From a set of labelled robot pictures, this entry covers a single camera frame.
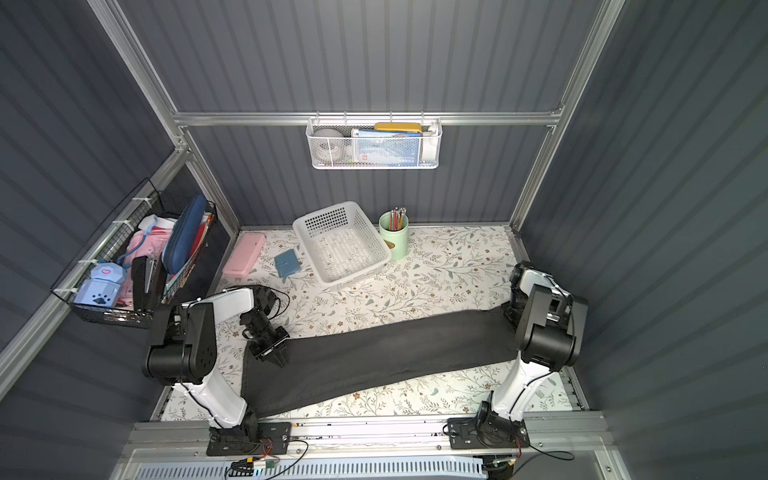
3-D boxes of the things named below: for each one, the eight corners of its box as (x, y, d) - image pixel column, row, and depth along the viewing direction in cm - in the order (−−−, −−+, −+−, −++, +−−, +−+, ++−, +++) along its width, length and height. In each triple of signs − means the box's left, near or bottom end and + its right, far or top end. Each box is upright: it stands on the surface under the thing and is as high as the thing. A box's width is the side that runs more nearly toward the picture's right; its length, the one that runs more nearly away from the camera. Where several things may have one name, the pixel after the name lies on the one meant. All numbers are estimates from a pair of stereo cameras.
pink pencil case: (224, 277, 108) (220, 273, 106) (241, 237, 121) (238, 232, 118) (251, 277, 108) (248, 273, 106) (266, 237, 121) (264, 232, 118)
